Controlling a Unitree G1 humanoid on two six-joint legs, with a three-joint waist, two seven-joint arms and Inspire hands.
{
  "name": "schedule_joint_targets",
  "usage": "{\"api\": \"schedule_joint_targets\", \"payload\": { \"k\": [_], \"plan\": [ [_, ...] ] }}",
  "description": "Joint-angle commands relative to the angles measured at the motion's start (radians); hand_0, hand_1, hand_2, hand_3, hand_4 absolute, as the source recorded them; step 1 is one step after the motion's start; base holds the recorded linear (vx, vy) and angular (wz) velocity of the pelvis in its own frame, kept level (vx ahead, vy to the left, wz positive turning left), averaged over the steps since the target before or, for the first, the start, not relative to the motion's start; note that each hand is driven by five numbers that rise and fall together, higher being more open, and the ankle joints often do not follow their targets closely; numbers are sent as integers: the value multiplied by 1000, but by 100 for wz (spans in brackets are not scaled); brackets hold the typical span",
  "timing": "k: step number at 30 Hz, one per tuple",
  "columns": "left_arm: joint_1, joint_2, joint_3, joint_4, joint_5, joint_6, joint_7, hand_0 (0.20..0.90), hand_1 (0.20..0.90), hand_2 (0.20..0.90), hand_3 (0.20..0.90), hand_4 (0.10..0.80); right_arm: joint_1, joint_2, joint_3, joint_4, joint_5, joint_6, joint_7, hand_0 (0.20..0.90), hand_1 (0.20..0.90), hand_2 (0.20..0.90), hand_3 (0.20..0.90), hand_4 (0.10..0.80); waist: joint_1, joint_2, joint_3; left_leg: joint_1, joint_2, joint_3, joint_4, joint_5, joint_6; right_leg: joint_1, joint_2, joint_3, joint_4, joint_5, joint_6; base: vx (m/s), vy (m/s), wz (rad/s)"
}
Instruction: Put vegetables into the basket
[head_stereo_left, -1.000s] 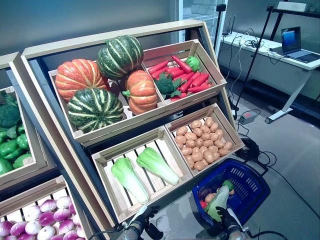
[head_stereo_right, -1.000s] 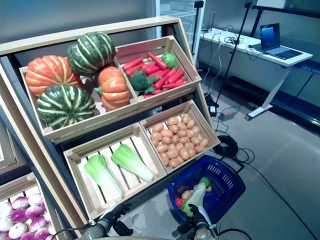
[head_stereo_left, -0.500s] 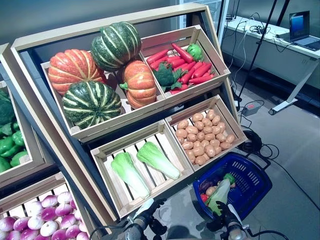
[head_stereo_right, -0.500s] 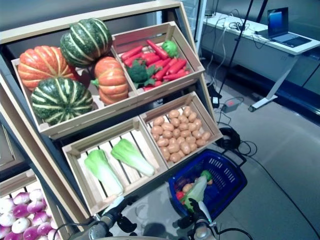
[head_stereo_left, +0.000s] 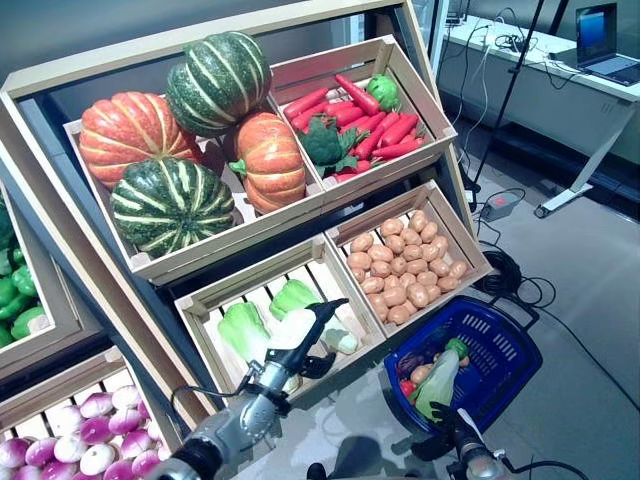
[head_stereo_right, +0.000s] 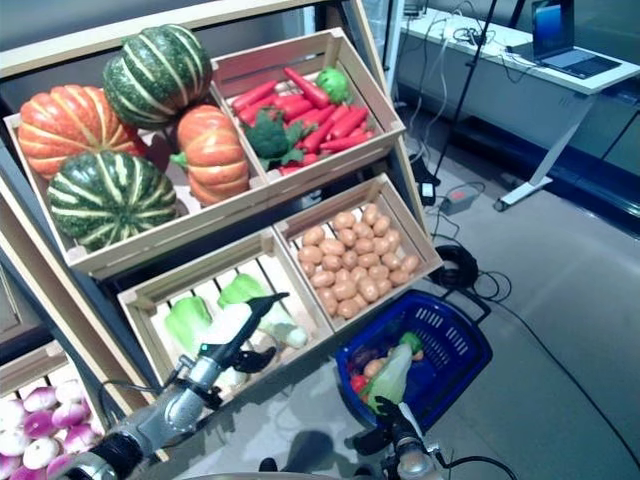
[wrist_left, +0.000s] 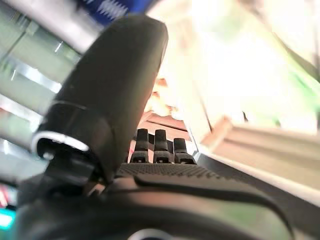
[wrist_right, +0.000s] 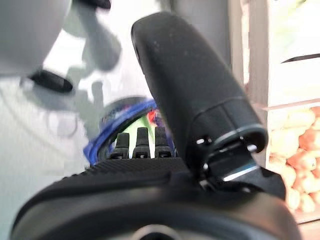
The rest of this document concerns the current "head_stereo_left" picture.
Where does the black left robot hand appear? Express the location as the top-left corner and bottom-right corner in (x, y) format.
(249, 297), (350, 384)

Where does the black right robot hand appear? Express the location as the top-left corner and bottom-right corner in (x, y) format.
(410, 399), (484, 464)

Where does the napa cabbage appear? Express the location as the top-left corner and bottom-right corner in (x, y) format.
(413, 348), (462, 422)
(267, 305), (326, 359)
(320, 299), (361, 356)
(268, 278), (321, 321)
(217, 302), (274, 364)

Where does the blue plastic shopping basket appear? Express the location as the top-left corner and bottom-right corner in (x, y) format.
(382, 294), (544, 437)

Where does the purple eggplant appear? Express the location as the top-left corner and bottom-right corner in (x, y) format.
(396, 352), (426, 377)

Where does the wooden cabbage crate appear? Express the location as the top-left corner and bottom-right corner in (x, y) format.
(172, 233), (388, 402)

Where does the wooden pumpkin crate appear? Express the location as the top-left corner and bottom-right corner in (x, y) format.
(63, 89), (327, 282)

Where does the small orange pumpkin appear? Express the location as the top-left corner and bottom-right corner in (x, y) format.
(227, 111), (307, 215)

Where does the purple white turnip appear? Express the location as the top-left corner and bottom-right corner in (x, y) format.
(78, 443), (117, 477)
(78, 415), (113, 446)
(0, 437), (31, 469)
(40, 459), (81, 480)
(119, 428), (153, 460)
(49, 404), (83, 437)
(52, 433), (90, 464)
(23, 437), (58, 467)
(79, 392), (115, 419)
(130, 448), (162, 479)
(107, 408), (141, 436)
(110, 384), (142, 411)

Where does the wooden potato crate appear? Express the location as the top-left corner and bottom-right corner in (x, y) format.
(322, 178), (495, 341)

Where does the green striped pumpkin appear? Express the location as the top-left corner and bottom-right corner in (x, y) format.
(165, 30), (274, 139)
(109, 156), (236, 260)

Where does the dark green leafy vegetable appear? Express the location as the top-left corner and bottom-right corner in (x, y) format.
(297, 113), (370, 179)

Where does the red carrot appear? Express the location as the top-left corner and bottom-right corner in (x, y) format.
(290, 102), (332, 133)
(324, 101), (359, 126)
(379, 113), (420, 149)
(282, 87), (331, 119)
(333, 73), (383, 118)
(338, 113), (374, 135)
(354, 111), (402, 161)
(371, 136), (427, 162)

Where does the grey box red button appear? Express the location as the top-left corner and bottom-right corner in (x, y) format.
(478, 191), (522, 222)

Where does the wooden pepper crate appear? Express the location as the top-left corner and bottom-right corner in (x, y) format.
(0, 183), (110, 372)

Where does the wooden turnip crate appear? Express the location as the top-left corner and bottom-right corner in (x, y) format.
(0, 348), (185, 480)

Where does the light green round vegetable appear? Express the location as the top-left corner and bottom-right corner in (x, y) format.
(365, 73), (402, 113)

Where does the large orange pumpkin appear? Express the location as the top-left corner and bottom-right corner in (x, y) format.
(78, 91), (197, 190)

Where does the wooden carrot crate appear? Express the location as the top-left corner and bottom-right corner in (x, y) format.
(268, 33), (457, 195)

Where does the black tripod pole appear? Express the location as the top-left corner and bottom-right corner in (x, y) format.
(468, 0), (547, 195)

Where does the white desk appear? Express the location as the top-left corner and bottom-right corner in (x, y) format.
(437, 13), (640, 219)

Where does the wooden display rack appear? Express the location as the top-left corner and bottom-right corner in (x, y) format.
(0, 0), (496, 451)

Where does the open laptop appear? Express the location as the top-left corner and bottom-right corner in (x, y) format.
(548, 1), (640, 85)

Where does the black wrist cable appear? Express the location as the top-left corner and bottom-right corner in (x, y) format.
(171, 383), (251, 432)

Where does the black floor cable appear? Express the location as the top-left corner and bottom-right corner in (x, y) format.
(537, 303), (640, 392)

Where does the black cable coil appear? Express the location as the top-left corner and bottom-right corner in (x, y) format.
(472, 248), (557, 307)

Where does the white hanging cable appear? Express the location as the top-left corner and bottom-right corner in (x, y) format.
(464, 19), (506, 146)

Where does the black hanging cable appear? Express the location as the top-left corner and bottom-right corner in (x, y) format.
(452, 22), (494, 131)

